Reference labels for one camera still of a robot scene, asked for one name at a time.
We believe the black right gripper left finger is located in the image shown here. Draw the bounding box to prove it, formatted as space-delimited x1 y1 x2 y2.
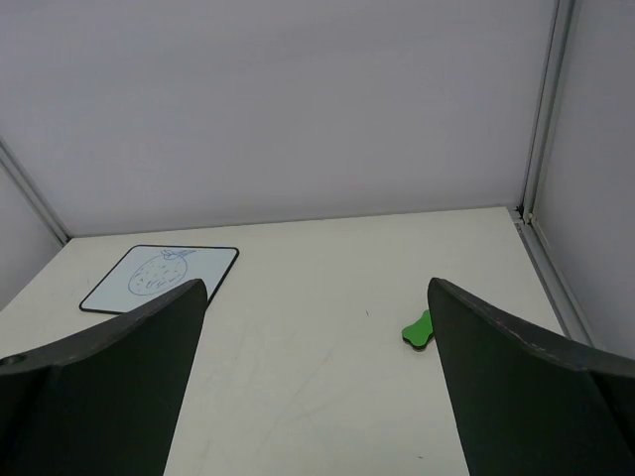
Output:
1 280 207 475

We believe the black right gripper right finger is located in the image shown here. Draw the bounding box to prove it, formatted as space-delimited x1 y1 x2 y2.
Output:
428 278 634 475

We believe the green bone-shaped eraser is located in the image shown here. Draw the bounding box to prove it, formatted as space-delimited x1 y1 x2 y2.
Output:
401 309 435 352

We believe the small black-framed whiteboard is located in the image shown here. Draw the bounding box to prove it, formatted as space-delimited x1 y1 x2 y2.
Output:
78 245 239 315

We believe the aluminium frame post right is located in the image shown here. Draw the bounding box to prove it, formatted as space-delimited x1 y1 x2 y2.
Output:
507 0 596 348

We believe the aluminium frame post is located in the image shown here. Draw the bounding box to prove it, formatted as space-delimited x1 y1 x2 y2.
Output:
1 138 72 246
507 0 596 348

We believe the aluminium frame post left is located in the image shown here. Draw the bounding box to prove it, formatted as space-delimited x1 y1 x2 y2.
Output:
1 138 72 246

